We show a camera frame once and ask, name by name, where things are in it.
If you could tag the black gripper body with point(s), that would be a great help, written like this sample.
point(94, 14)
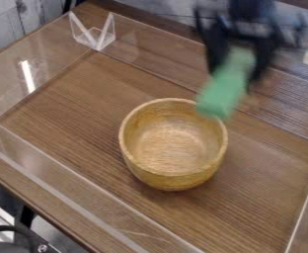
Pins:
point(253, 20)

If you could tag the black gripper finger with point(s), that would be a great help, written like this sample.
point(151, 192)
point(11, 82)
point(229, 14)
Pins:
point(265, 49)
point(217, 48)

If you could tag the green rectangular block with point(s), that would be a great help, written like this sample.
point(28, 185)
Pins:
point(226, 87)

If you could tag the brown wooden bowl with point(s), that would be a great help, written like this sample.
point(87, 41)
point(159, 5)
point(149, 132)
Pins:
point(173, 147)

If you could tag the clear acrylic barrier wall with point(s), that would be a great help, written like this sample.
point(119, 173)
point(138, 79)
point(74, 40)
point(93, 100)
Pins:
point(66, 95)

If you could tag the clear acrylic corner bracket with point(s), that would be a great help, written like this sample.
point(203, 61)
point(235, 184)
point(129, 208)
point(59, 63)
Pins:
point(95, 38)

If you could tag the black table leg bracket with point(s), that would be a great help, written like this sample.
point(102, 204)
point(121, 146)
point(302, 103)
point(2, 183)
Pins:
point(27, 238)

